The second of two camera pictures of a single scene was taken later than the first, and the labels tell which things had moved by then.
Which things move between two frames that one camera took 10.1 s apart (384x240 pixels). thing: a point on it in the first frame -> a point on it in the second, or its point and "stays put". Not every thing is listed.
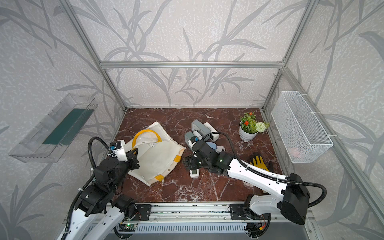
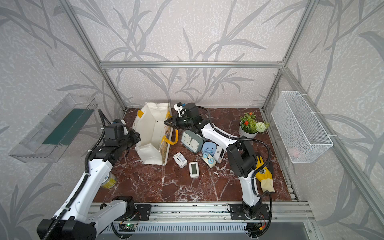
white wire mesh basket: (302, 137) stays put
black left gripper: (133, 161) -> (135, 136)
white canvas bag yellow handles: (158, 154) -> (155, 135)
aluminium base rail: (198, 219) stays put
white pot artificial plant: (249, 127) stays put
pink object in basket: (294, 151) stays put
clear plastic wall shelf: (49, 142) stays put
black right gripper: (188, 161) -> (173, 123)
